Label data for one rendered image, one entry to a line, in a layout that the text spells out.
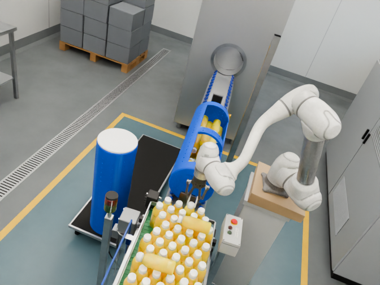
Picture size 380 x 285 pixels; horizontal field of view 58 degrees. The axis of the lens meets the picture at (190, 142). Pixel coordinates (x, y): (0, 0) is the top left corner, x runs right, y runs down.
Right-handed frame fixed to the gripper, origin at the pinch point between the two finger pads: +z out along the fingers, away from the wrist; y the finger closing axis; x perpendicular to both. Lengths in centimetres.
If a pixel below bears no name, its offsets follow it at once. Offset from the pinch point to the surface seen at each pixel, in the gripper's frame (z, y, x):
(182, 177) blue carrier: -2.2, 9.5, -14.4
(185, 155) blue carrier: -7.8, 12.4, -28.5
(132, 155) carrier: 14, 48, -38
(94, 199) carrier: 61, 69, -32
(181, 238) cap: 4.3, 0.2, 24.4
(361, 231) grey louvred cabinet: 51, -143, -76
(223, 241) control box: 2.5, -21.7, 18.8
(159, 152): 97, 46, -154
